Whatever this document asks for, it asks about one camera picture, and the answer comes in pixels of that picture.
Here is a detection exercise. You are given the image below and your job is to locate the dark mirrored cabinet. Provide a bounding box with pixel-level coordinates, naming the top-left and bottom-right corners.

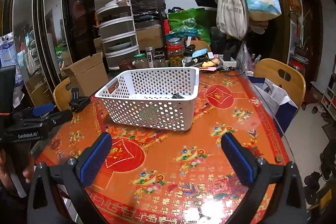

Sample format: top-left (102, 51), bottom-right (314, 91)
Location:
top-left (1, 0), bottom-right (97, 106)

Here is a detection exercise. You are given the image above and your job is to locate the white perforated plastic basket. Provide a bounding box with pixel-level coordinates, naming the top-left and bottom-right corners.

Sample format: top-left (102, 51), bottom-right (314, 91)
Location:
top-left (95, 67), bottom-right (199, 131)

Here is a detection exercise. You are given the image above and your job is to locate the open cardboard box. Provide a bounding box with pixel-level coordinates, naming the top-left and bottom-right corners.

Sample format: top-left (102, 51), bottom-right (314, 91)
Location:
top-left (63, 52), bottom-right (109, 97)

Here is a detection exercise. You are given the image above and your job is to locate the red lid pickle jar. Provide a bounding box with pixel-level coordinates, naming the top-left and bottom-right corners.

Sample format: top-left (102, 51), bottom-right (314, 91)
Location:
top-left (167, 38), bottom-right (184, 67)

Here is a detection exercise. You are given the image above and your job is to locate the white blue paper bag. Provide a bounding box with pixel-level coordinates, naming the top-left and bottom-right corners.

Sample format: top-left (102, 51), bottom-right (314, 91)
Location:
top-left (248, 76), bottom-right (298, 137)

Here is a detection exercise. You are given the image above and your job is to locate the beige canvas tote bag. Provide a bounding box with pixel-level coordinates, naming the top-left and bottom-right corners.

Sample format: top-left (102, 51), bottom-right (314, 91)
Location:
top-left (217, 0), bottom-right (249, 40)

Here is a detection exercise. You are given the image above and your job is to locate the grey stacked drawer tower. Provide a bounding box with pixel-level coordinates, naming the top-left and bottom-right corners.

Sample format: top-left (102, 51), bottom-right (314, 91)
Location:
top-left (94, 0), bottom-right (139, 71)

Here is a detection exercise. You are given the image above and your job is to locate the wooden chair right side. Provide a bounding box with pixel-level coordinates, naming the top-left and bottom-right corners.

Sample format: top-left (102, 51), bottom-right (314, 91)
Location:
top-left (254, 59), bottom-right (306, 108)

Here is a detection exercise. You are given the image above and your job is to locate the wooden chair left side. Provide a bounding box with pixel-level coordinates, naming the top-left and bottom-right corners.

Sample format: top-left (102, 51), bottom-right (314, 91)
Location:
top-left (53, 78), bottom-right (71, 111)

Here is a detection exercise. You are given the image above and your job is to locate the white power strip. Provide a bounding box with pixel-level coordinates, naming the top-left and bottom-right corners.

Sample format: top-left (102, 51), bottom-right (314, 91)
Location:
top-left (219, 57), bottom-right (237, 71)

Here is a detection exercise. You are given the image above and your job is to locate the person's left hand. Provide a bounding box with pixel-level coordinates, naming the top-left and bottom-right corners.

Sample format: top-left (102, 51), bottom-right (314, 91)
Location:
top-left (1, 149), bottom-right (35, 191)

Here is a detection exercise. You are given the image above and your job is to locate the white shelf with boxes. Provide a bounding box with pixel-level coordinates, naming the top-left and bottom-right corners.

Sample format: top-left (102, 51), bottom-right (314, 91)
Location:
top-left (321, 73), bottom-right (336, 121)

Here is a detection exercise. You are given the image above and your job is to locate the wooden chair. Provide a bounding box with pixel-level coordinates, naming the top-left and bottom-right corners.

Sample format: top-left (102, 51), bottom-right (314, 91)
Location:
top-left (254, 59), bottom-right (306, 108)
top-left (53, 78), bottom-right (71, 111)

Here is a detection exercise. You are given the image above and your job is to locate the green shopping bag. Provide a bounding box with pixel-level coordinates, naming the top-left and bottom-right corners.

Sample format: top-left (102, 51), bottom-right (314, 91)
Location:
top-left (167, 8), bottom-right (211, 44)

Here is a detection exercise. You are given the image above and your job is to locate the brown cardboard box behind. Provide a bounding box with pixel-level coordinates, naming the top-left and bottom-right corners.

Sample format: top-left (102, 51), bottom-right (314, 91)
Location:
top-left (136, 24), bottom-right (163, 51)

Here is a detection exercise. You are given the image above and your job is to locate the black phone stand clamp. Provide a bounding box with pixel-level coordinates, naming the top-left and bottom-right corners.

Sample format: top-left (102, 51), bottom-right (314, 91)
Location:
top-left (68, 88), bottom-right (90, 113)

